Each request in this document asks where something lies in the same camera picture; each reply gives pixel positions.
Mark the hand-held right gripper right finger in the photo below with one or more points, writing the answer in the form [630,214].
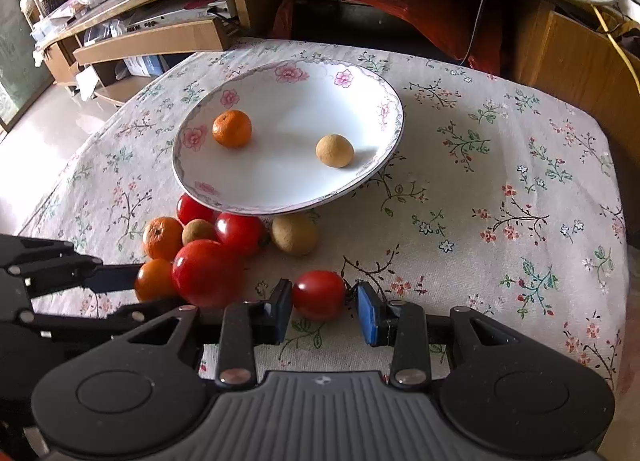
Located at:
[367,314]

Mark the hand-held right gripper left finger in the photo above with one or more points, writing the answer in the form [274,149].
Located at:
[282,312]

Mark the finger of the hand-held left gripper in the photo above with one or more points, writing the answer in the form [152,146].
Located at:
[115,278]
[100,320]

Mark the small orange tangerine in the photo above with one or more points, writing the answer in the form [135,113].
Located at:
[152,281]
[232,129]
[161,238]

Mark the red apple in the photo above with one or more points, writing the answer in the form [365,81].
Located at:
[318,296]

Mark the large brown longan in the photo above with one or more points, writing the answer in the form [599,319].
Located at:
[295,235]

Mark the white floral plate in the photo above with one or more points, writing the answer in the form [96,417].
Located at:
[290,166]

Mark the large red tomato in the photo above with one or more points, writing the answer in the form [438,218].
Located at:
[206,273]

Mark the white paper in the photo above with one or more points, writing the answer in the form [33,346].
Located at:
[92,83]

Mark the floral tablecloth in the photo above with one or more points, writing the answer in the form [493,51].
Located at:
[500,166]

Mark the blue and white box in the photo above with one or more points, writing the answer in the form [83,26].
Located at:
[145,65]

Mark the wooden shelf board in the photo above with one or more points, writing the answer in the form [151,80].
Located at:
[150,41]

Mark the silver media player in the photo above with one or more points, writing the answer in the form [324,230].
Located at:
[165,18]

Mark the wicker basket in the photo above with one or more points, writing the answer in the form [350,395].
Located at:
[54,1]

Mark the red flat item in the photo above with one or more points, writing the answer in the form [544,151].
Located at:
[200,3]

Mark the black box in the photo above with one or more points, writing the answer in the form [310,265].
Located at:
[350,16]

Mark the red plastic bag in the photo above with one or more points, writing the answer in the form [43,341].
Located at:
[450,26]

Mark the wooden TV cabinet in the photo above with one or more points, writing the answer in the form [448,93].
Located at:
[575,66]

